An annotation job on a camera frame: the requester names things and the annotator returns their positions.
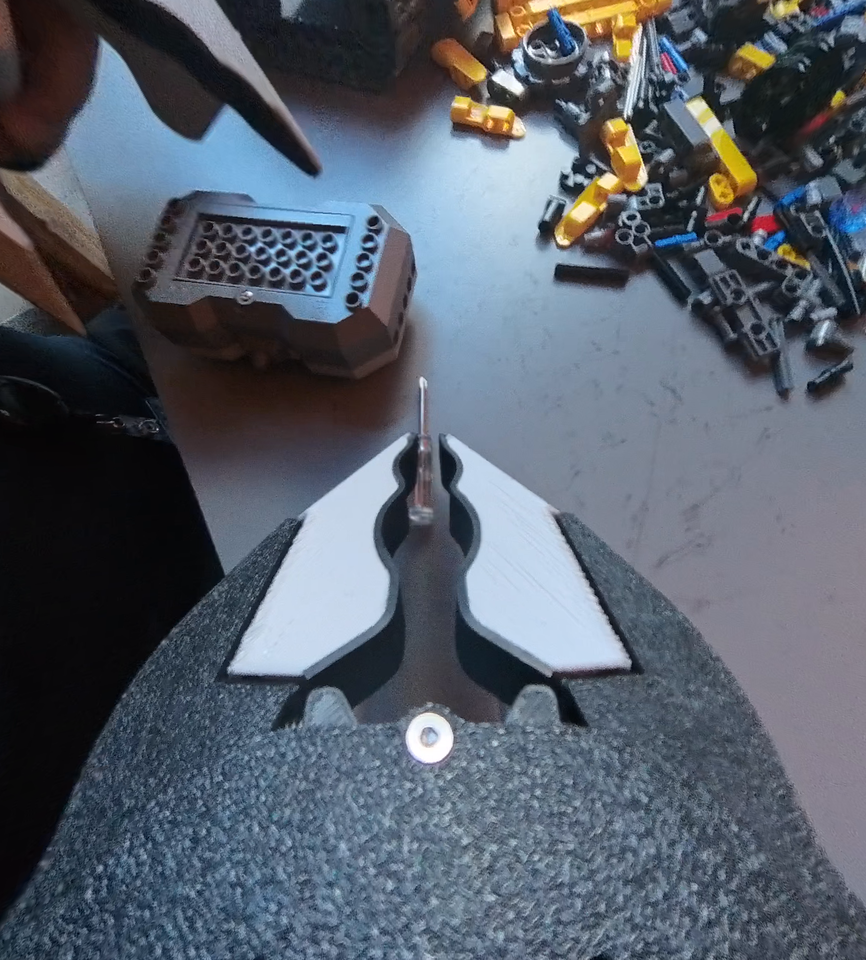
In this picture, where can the black round badge reel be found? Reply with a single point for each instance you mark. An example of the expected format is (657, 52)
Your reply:
(20, 397)

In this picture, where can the black axle rod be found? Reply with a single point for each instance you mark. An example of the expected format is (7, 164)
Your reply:
(592, 274)

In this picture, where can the short yellow curved piece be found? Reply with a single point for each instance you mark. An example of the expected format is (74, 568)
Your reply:
(590, 206)

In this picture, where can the grey studded battery box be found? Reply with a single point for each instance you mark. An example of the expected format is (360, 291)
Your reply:
(275, 292)

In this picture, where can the yellow tracked toy vehicle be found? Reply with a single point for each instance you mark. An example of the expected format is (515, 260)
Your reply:
(350, 37)

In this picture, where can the yellow long beam frame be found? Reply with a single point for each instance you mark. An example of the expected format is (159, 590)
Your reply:
(568, 11)

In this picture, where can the person's left hand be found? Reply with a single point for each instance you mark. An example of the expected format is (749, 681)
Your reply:
(20, 97)

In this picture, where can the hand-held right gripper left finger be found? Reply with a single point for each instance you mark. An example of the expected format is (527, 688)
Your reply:
(320, 592)

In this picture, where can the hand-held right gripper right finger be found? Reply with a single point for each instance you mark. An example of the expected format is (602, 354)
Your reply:
(538, 592)

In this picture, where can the pile of small brick pieces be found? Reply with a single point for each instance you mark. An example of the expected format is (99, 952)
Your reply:
(740, 225)

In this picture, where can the long yellow panel piece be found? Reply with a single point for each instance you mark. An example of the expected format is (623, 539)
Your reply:
(489, 118)

